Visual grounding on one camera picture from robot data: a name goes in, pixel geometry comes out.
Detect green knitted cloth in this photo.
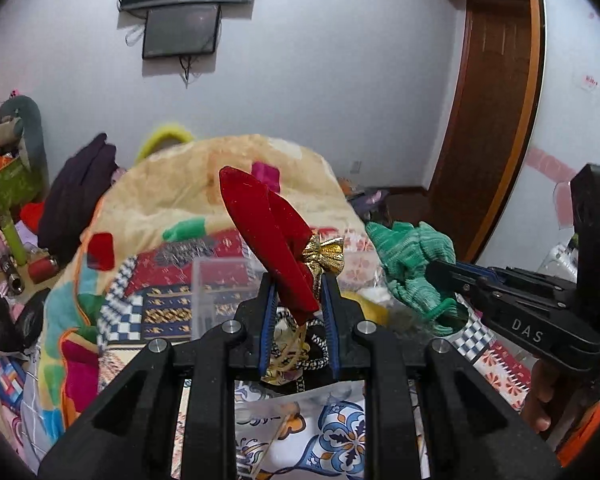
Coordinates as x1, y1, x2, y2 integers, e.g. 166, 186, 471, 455
365, 221, 468, 337

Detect yellow green sponge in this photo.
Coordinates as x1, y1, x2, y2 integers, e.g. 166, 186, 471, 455
341, 290, 389, 326

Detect red velvet pouch gold bow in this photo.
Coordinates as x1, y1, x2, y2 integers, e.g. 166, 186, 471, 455
218, 164, 347, 376

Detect clear plastic storage bin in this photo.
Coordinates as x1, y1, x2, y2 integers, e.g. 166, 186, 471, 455
190, 257, 465, 396

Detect white soft cloth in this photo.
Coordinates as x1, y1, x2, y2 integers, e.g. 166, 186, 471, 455
358, 286, 393, 307

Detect person's right hand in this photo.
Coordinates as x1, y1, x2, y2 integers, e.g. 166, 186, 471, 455
520, 360, 559, 434

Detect white stickered case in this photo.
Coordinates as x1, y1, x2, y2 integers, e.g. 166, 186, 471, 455
538, 244, 578, 283

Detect patterned colourful bedsheet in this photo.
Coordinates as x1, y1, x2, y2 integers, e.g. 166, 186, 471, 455
9, 226, 537, 480

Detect beige plush blanket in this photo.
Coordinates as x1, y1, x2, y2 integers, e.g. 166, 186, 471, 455
78, 133, 368, 271

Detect dark purple garment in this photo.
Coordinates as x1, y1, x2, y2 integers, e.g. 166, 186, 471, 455
38, 132, 118, 266

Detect green teal plush toy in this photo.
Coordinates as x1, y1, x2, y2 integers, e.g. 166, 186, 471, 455
0, 94, 50, 188

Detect brown wooden door frame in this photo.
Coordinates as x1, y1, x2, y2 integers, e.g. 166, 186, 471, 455
426, 0, 544, 262

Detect small dark wall screen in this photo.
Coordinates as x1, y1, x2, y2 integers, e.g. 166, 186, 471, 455
143, 4, 221, 60

